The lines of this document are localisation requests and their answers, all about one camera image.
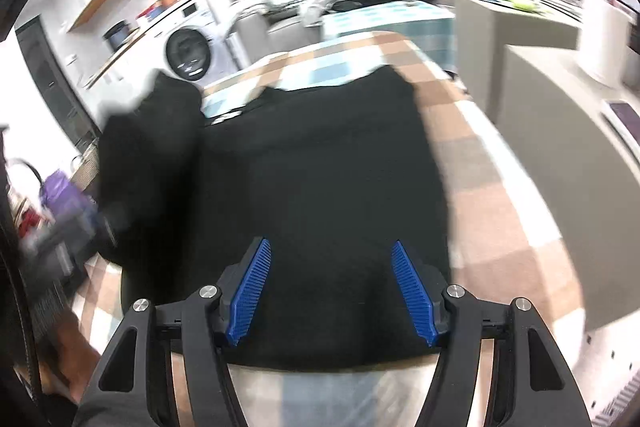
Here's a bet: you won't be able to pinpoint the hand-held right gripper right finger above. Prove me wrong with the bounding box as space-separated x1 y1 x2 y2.
391 241 587 427

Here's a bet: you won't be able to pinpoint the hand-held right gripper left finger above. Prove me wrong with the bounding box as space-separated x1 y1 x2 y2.
90 237 273 427

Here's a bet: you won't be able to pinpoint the black knit sweater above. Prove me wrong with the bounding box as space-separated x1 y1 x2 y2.
95 67 453 370

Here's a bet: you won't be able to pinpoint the person's left forearm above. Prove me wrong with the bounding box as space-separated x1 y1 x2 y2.
47 307 104 404

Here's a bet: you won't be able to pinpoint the purple bag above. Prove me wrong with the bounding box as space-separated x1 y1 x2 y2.
42 169 96 214

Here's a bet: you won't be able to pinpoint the checkered blanket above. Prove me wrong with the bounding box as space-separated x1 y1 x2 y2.
70 29 586 427

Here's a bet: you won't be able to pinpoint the black tall cabinet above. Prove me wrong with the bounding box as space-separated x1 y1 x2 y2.
15 14 101 148

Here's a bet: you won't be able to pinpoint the white counter cabinets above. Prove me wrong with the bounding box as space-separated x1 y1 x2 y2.
85 22 167 94

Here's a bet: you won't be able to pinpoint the beige low cabinet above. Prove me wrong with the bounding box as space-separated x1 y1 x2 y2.
450 0 640 333

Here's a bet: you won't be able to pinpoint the black pot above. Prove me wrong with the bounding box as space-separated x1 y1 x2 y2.
102 21 134 54

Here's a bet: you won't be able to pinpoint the white washing machine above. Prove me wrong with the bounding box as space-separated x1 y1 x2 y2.
145 0 241 82

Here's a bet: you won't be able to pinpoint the grey sofa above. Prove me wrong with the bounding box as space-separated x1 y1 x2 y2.
235 7 326 68

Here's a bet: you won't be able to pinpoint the teal plaid cloth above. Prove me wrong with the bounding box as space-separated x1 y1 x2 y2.
322 1 458 78

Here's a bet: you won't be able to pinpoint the white cloth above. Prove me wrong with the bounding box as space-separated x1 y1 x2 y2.
222 0 301 38

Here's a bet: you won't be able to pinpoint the light grey cloth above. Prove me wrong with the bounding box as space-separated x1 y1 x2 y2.
299 0 361 28

